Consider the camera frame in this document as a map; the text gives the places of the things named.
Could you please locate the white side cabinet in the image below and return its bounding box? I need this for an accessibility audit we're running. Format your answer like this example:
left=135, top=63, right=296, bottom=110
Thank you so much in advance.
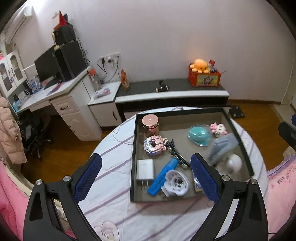
left=88, top=82, right=122, bottom=127

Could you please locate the white pink block figure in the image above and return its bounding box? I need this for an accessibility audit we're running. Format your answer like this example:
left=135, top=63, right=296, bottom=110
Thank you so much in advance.
left=210, top=123, right=228, bottom=137

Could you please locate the black and pink tray box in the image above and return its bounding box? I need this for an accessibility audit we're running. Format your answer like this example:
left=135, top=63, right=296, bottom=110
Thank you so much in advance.
left=130, top=108, right=254, bottom=203

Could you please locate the white wall charger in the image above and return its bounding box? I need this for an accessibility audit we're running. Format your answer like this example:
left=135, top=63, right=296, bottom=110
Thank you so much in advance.
left=136, top=159, right=154, bottom=189

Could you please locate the white wall socket strip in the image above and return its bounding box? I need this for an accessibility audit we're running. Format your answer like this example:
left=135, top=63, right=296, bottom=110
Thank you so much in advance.
left=98, top=52, right=121, bottom=62

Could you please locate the black office chair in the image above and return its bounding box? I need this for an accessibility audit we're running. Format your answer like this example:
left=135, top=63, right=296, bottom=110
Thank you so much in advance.
left=18, top=110, right=53, bottom=161

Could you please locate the black speaker box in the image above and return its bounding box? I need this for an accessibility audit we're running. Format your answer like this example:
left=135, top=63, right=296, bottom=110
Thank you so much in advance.
left=53, top=24, right=76, bottom=45

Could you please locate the black computer monitor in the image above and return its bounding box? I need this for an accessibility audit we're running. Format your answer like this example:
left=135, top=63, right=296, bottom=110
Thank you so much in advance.
left=34, top=46, right=62, bottom=89

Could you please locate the black white TV cabinet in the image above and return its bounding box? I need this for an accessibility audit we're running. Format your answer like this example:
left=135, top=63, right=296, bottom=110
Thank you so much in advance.
left=115, top=78, right=230, bottom=121

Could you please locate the rose gold metal canister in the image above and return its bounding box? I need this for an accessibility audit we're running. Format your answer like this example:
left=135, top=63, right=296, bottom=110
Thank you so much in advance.
left=142, top=114, right=159, bottom=137

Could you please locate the orange octopus plush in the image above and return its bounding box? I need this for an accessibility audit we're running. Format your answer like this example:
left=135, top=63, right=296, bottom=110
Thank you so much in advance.
left=189, top=59, right=210, bottom=74

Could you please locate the black computer tower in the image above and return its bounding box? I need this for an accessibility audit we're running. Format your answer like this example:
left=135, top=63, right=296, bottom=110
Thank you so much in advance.
left=54, top=41, right=87, bottom=81

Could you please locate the pink building block figure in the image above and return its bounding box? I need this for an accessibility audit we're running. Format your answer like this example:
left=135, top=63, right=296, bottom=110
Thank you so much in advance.
left=144, top=135, right=168, bottom=156

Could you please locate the black massage gun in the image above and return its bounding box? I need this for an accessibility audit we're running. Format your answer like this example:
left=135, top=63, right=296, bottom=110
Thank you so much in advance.
left=156, top=80, right=169, bottom=93

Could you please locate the striped white tablecloth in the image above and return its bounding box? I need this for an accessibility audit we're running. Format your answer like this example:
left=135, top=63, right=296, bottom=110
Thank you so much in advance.
left=78, top=106, right=269, bottom=241

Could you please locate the white glass door cabinet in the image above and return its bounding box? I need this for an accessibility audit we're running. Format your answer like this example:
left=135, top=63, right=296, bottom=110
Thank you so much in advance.
left=1, top=50, right=27, bottom=97

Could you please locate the orange lid water bottle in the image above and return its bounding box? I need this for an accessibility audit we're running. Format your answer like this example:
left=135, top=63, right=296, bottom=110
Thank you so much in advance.
left=88, top=68, right=102, bottom=91

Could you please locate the pink down jacket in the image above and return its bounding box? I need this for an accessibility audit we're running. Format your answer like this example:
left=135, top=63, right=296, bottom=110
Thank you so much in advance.
left=1, top=97, right=27, bottom=165

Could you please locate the clear plastic storage box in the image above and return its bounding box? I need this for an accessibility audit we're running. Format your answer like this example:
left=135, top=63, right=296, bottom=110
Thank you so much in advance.
left=209, top=133, right=239, bottom=165

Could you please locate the blue highlighter marker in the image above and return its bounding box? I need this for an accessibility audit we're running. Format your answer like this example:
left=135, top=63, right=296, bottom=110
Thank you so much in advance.
left=147, top=158, right=179, bottom=197

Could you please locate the orange snack bag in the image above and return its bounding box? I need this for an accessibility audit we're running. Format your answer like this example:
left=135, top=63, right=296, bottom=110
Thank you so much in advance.
left=120, top=69, right=130, bottom=90

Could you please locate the red folder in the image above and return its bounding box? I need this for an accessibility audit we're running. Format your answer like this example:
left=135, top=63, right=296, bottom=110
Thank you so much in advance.
left=52, top=11, right=68, bottom=30

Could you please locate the black bathroom scale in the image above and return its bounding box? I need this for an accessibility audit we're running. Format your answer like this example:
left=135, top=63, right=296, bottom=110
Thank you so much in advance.
left=229, top=105, right=245, bottom=119

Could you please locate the white air conditioner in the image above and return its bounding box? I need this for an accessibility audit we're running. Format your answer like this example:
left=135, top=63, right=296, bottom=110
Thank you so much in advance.
left=4, top=4, right=33, bottom=44

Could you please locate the white desk with drawers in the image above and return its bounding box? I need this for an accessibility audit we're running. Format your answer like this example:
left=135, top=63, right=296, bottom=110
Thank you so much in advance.
left=17, top=68, right=102, bottom=141

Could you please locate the teal item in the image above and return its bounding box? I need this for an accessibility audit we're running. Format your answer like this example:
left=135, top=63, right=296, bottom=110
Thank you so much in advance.
left=188, top=124, right=212, bottom=147

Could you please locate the red cartoon storage crate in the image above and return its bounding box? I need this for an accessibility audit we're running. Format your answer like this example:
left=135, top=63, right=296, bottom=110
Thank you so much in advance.
left=188, top=68, right=221, bottom=87

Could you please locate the white astronaut figurine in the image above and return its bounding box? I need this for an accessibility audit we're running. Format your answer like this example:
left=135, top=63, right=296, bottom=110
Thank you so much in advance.
left=220, top=154, right=242, bottom=174

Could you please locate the pink quilt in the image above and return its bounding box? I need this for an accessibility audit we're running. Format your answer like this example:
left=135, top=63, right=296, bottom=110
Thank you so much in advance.
left=266, top=155, right=296, bottom=232

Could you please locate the black hair clip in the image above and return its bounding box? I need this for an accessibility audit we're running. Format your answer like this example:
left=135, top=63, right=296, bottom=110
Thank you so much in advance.
left=166, top=140, right=190, bottom=169

